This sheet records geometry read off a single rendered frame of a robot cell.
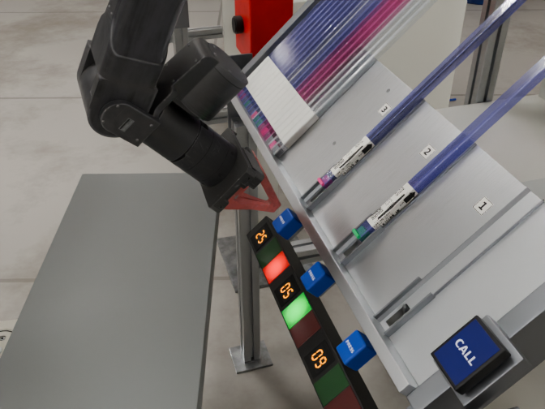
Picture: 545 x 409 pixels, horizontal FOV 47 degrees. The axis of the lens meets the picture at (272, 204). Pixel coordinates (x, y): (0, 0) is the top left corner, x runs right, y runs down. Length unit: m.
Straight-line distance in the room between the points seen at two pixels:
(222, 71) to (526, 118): 0.80
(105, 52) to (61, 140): 1.97
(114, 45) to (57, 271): 0.42
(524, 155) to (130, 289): 0.71
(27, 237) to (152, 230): 1.12
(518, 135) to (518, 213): 0.63
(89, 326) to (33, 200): 1.42
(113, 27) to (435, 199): 0.36
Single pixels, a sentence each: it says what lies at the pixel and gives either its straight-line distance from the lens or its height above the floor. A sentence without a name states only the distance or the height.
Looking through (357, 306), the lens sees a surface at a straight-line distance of 0.63.
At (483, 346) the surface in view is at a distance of 0.52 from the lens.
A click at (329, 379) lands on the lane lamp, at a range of 0.66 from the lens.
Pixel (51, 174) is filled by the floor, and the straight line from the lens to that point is 2.34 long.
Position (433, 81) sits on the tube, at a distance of 0.76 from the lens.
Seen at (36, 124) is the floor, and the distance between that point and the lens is 2.71.
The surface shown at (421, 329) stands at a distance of 0.61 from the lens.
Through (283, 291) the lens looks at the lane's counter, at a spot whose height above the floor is 0.66.
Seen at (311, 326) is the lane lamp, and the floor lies 0.66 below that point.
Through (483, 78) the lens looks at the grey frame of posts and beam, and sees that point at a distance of 1.32.
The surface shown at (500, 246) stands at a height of 0.81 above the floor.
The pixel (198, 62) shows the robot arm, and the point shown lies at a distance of 0.62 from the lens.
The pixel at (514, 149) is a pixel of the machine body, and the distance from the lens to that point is 1.18.
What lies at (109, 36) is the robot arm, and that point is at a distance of 0.59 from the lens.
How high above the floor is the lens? 1.17
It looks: 35 degrees down
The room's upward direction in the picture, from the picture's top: straight up
